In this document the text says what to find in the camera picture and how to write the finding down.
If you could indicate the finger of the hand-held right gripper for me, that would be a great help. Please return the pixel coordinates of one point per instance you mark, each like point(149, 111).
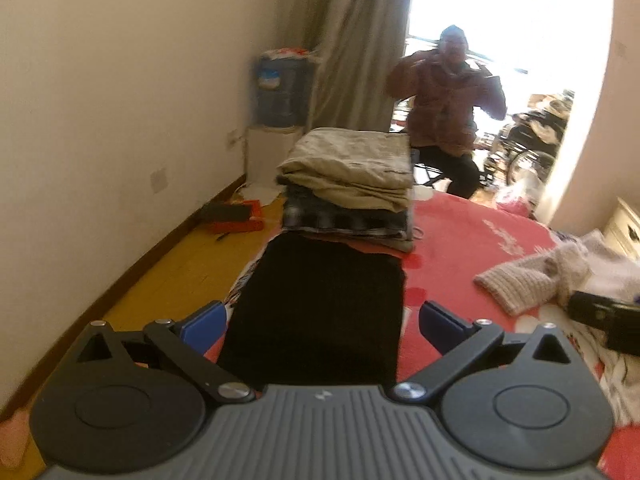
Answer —
point(595, 307)

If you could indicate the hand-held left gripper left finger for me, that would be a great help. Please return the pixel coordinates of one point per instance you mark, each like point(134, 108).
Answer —
point(202, 327)

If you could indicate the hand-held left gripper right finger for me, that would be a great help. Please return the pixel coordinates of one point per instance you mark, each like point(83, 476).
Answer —
point(440, 325)

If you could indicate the black garment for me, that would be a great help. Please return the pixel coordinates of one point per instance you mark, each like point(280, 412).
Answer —
point(320, 310)

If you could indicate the beige pants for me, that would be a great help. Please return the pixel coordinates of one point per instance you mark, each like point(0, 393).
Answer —
point(350, 160)

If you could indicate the cream white cloth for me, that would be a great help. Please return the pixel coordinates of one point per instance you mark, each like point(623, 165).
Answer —
point(620, 270)

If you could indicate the pale knit sweater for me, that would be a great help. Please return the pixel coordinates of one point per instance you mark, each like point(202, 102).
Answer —
point(525, 280)

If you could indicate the white cabinet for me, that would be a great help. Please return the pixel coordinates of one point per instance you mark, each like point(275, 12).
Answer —
point(625, 225)

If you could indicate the orange and black tool case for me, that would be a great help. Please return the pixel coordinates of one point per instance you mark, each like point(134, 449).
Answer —
point(247, 220)

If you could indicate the pink bag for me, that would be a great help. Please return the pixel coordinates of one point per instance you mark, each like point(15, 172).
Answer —
point(517, 200)

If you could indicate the black chair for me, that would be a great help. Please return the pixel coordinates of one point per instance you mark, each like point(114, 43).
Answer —
point(415, 156)

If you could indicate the white water dispenser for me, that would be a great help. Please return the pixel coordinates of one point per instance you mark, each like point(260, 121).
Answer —
point(267, 155)

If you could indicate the wheelchair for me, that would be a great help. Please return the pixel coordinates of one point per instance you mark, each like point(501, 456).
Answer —
point(530, 132)

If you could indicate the blue water jug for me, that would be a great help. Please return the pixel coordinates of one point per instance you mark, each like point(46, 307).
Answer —
point(282, 95)

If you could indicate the grey-brown curtain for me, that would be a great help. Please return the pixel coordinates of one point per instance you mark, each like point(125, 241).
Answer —
point(360, 35)

